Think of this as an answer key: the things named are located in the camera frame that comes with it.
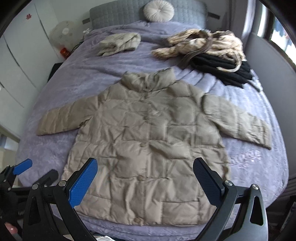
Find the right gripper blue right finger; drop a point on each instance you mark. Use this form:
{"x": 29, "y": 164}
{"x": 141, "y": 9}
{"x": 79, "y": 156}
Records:
{"x": 221, "y": 194}

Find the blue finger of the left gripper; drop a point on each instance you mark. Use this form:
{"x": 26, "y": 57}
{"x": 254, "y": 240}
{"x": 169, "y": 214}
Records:
{"x": 22, "y": 167}

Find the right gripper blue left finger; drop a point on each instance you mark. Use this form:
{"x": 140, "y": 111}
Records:
{"x": 70, "y": 193}

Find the beige puffer jacket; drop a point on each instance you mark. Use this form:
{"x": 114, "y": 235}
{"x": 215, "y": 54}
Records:
{"x": 145, "y": 132}

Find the lavender plush bed blanket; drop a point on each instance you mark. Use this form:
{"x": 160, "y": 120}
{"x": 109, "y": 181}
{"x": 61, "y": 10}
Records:
{"x": 85, "y": 74}

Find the white wardrobe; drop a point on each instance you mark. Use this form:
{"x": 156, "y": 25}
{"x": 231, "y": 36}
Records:
{"x": 27, "y": 58}

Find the red box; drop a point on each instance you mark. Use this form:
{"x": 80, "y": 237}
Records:
{"x": 65, "y": 53}

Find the white standing fan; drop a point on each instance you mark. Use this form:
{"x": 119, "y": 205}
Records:
{"x": 64, "y": 35}

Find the striped beige robe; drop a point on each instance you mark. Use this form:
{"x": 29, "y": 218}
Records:
{"x": 192, "y": 42}

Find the folded cream puffer jacket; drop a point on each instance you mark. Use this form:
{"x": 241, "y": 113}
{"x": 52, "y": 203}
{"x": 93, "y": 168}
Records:
{"x": 117, "y": 43}

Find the window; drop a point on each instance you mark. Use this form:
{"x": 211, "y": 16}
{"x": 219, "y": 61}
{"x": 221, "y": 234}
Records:
{"x": 274, "y": 32}

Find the grey quilted headboard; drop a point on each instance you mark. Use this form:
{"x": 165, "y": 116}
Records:
{"x": 127, "y": 12}

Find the grey curtain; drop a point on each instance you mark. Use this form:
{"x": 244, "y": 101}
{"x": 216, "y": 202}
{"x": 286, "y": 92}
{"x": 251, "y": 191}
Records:
{"x": 242, "y": 18}

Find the round white cushion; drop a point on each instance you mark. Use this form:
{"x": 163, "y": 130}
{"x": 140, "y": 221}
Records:
{"x": 159, "y": 11}

